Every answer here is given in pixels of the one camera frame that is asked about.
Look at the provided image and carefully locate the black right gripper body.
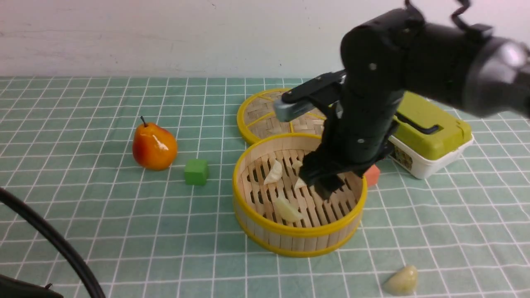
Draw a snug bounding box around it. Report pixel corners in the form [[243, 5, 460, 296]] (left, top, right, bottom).
[[300, 89, 405, 185]]

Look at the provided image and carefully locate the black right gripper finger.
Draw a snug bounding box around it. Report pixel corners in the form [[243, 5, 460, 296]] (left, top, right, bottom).
[[313, 174, 345, 201]]

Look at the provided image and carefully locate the white dumpling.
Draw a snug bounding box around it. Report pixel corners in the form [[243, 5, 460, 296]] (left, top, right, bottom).
[[263, 160, 283, 185], [291, 160, 306, 189]]

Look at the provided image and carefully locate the pale green dumpling front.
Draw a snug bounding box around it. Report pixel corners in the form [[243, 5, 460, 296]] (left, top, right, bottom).
[[382, 265, 418, 296]]

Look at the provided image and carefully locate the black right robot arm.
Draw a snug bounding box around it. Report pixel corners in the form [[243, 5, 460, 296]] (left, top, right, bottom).
[[298, 0, 529, 199]]

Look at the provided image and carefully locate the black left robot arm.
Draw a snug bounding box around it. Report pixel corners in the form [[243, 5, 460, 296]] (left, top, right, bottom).
[[0, 275, 64, 298]]

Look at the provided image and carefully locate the bamboo steamer tray yellow rim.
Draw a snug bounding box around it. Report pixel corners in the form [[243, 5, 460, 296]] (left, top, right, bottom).
[[232, 133, 368, 258]]

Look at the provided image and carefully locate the woven bamboo steamer lid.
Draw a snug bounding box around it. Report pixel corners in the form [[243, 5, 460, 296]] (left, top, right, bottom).
[[236, 88, 325, 145]]

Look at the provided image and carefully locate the orange foam cube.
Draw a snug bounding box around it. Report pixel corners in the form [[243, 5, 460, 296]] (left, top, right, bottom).
[[364, 165, 381, 188]]

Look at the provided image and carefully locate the green white lunch box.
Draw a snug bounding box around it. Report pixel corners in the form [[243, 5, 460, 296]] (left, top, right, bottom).
[[389, 92, 475, 180]]

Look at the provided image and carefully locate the green foam cube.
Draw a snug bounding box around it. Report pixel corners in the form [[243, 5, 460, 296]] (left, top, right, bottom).
[[184, 159, 210, 185]]

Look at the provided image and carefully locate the orange red toy pear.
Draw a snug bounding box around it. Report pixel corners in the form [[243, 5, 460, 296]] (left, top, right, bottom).
[[132, 116, 178, 171]]

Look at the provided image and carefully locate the green checkered tablecloth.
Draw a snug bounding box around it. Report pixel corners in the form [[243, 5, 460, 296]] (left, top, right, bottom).
[[0, 77, 530, 298]]

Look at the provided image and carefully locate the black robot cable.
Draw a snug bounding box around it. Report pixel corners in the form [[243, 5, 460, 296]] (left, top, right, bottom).
[[0, 187, 106, 298]]

